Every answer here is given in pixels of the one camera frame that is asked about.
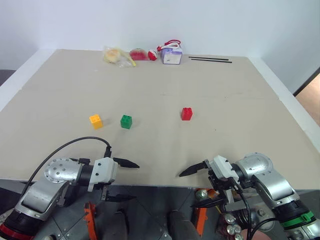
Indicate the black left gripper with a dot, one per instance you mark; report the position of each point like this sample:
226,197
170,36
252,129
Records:
107,190

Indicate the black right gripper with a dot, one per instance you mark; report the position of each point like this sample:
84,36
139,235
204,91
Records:
218,186

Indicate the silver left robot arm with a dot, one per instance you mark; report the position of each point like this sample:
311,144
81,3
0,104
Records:
47,190

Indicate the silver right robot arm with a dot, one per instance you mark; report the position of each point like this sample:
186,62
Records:
272,185

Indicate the green can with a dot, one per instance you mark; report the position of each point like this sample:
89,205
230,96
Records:
201,194

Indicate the orange clamp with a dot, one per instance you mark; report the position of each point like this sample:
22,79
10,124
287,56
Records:
90,220
201,221

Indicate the silver can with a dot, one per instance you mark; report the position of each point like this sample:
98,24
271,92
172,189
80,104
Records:
229,218
233,229

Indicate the green toy block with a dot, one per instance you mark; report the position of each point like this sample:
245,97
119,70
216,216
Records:
126,121

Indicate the yellow toy block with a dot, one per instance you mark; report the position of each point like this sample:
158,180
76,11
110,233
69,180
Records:
96,121

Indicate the red toy block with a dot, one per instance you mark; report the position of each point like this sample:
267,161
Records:
186,114

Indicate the beige table cover sheet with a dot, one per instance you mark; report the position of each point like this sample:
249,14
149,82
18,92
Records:
160,100

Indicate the yellow banana toy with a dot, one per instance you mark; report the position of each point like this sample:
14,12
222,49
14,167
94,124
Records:
130,60

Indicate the bread in clear bag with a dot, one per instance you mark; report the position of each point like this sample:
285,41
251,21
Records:
112,55

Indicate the black chopstick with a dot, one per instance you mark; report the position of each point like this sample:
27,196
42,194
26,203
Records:
212,60
208,58

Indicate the red packaged item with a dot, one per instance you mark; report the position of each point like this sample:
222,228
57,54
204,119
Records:
138,54

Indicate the red white round toy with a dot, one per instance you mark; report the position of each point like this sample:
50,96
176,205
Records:
153,55

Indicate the purple white small box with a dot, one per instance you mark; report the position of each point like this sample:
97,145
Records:
171,56

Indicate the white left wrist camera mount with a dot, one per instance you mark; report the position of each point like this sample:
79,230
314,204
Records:
103,171

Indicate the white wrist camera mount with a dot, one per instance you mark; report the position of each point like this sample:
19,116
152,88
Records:
103,171
221,167

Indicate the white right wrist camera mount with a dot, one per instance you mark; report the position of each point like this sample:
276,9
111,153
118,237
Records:
221,167

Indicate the black door frame strip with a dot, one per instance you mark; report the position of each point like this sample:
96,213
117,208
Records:
306,81

